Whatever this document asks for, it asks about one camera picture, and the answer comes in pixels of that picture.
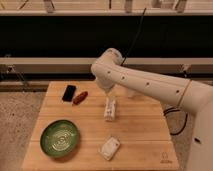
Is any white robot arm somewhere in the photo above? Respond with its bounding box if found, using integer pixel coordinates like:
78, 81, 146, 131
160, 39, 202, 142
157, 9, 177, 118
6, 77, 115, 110
91, 48, 213, 171

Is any white plastic cup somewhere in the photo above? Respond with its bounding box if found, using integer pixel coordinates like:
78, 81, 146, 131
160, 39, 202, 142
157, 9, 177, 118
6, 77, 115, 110
126, 89, 136, 98

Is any black smartphone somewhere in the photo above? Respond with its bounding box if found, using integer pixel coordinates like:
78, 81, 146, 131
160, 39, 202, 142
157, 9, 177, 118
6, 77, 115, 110
62, 85, 76, 102

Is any green ceramic plate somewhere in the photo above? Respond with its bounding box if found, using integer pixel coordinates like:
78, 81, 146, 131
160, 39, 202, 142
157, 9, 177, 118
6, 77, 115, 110
40, 120, 80, 158

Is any black floor cable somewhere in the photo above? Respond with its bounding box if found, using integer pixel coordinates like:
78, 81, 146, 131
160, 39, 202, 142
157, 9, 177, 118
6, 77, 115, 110
163, 106, 189, 136

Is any black hanging cable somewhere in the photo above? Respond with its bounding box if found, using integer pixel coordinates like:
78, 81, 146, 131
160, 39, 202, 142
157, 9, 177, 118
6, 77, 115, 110
120, 7, 147, 66

